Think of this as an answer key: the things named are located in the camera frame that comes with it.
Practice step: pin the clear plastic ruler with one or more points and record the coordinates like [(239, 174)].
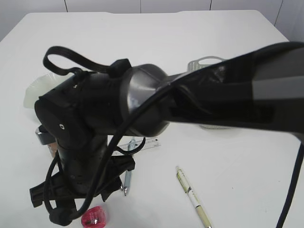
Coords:
[(134, 143)]

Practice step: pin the green plastic woven basket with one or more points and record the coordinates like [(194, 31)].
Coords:
[(198, 64)]

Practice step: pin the beige grip pen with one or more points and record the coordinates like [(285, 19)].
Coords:
[(187, 188)]

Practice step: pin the pink pencil sharpener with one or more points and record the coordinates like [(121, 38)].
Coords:
[(94, 218)]

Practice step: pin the green wavy glass plate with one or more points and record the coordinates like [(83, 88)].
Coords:
[(40, 86)]

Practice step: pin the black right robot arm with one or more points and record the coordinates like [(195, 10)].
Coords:
[(89, 113)]

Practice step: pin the brown coffee drink bottle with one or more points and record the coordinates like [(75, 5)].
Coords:
[(52, 148)]

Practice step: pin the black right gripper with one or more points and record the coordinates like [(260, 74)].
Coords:
[(87, 169)]

